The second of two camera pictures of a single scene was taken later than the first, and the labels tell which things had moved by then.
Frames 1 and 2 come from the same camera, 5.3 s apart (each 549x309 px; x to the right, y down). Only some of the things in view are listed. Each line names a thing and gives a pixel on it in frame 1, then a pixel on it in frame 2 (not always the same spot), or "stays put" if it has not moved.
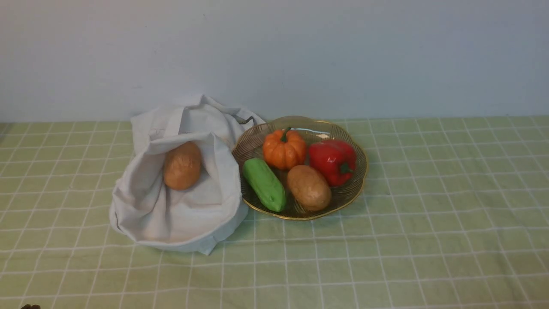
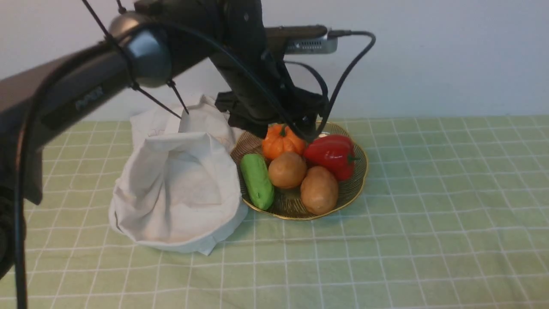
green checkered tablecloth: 453,213 stays put
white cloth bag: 144,207 stays put
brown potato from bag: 182,166 to 288,170
